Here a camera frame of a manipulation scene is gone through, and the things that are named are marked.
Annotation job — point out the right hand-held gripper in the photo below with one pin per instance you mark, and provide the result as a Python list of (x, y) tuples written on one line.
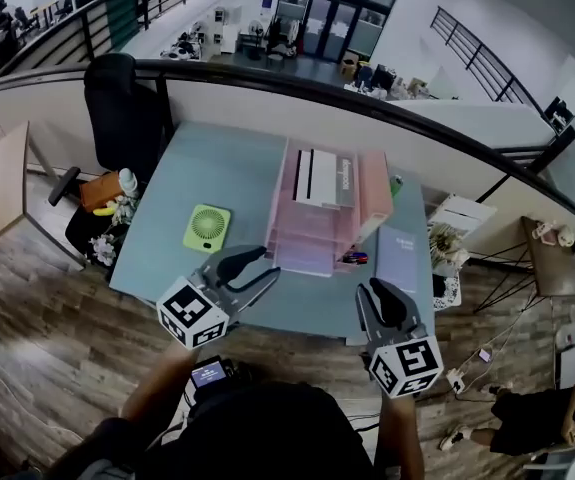
[(407, 363)]

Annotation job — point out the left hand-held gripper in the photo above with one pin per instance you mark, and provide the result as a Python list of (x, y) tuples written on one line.
[(194, 313)]

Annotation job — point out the purple notebook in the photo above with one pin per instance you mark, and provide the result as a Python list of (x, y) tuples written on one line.
[(398, 260), (304, 263)]

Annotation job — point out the pink drawer organiser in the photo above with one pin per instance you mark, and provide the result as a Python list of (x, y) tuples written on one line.
[(312, 223)]

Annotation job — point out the person's left forearm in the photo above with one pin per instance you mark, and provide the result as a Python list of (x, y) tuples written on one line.
[(159, 388)]

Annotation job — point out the person's right forearm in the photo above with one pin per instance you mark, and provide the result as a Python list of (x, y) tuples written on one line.
[(399, 438)]

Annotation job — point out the black white speckled bag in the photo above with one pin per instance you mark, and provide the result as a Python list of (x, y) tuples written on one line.
[(447, 292)]

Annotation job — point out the green portable fan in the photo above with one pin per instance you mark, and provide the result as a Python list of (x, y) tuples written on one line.
[(207, 228)]

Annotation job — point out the blue marker pen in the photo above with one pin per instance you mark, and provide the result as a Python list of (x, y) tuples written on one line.
[(349, 258)]

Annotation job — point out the dried flowers bunch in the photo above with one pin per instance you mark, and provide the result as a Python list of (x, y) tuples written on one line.
[(447, 245)]

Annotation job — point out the white power strip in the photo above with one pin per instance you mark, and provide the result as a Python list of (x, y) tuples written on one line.
[(456, 380)]

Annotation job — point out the pink phone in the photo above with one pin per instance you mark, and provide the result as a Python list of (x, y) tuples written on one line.
[(484, 355)]

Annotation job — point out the small black screen device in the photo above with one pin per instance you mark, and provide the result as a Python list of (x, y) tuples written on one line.
[(209, 373)]

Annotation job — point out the pink file box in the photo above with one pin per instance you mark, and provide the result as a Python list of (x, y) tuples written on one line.
[(374, 193)]

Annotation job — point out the white grey book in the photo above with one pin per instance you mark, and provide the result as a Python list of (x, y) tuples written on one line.
[(322, 175)]

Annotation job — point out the white side shelf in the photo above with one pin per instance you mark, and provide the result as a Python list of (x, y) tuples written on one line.
[(462, 213)]

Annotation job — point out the small green bottle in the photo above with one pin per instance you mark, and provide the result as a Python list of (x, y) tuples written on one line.
[(396, 186)]

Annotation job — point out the white artificial flowers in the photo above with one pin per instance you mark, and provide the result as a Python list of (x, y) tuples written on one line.
[(104, 248)]

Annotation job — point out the white bottle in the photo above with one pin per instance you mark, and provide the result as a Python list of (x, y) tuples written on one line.
[(128, 180)]

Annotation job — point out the yellow banana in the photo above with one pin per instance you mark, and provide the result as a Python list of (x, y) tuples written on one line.
[(104, 211)]

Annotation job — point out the person's black-clothed torso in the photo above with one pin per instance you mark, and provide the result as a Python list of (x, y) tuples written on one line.
[(257, 438)]

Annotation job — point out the small wooden side table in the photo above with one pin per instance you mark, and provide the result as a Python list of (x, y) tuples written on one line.
[(552, 268)]

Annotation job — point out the orange brown box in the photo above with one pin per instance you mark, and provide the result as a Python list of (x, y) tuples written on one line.
[(99, 193)]

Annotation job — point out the white figurine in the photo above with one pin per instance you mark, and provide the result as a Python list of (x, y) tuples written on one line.
[(544, 232)]

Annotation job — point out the white mug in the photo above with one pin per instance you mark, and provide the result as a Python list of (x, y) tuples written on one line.
[(565, 236)]

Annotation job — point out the black office chair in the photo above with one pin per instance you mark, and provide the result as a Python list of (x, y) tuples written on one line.
[(117, 113)]

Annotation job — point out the black metal railing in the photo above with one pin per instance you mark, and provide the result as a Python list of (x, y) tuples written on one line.
[(487, 63), (117, 13)]

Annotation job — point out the black framed glass door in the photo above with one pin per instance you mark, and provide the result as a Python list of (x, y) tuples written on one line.
[(337, 13)]

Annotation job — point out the white partition with black rail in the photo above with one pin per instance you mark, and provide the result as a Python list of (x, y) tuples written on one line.
[(277, 108)]

